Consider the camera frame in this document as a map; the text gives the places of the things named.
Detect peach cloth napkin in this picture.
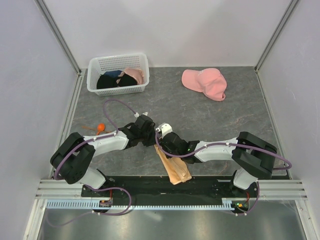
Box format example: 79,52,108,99
154,145,192,185

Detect orange handled spoon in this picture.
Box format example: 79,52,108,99
82,123,106,132

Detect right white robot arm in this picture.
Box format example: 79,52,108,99
155,131,278,197

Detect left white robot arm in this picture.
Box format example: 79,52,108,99
50,114,156,197

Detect light pink cap in basket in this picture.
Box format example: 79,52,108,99
124,68,144,85

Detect black cap in basket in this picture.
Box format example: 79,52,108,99
96,74,138,90

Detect white plastic basket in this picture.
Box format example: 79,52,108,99
86,53,150,97

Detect blue cap in basket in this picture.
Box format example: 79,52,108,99
103,70,122,78

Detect pink baseball cap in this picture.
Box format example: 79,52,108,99
181,68,228,102

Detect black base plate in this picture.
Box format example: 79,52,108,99
80,174,261,207

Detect white slotted cable duct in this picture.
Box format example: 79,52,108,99
46,199,236,211

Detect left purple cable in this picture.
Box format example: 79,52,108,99
46,99,141,227

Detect purple cable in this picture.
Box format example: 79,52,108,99
154,127,293,218
46,99,141,227

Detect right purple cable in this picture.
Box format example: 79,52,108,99
154,127,293,218

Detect aluminium front rail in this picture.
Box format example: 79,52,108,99
35,179,308,201

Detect left aluminium frame post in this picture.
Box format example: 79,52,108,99
34,0,82,75

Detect aluminium frame post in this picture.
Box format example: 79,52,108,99
254,0,300,73
34,0,82,75

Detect right aluminium frame post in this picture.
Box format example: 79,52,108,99
254,0,300,73

